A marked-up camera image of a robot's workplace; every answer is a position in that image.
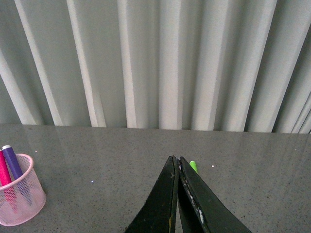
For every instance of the purple highlighter pen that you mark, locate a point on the purple highlighter pen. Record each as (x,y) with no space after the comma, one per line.
(16,171)

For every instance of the green highlighter pen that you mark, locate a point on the green highlighter pen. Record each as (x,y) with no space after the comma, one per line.
(194,166)

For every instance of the white pleated curtain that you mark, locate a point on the white pleated curtain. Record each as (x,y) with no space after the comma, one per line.
(223,65)

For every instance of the pink highlighter pen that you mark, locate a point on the pink highlighter pen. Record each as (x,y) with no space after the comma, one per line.
(5,179)

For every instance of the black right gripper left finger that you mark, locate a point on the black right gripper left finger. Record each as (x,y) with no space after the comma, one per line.
(158,214)

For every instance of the pink mesh pen cup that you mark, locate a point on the pink mesh pen cup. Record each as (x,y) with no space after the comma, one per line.
(23,198)

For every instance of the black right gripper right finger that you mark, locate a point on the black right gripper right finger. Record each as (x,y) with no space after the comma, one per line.
(200,209)

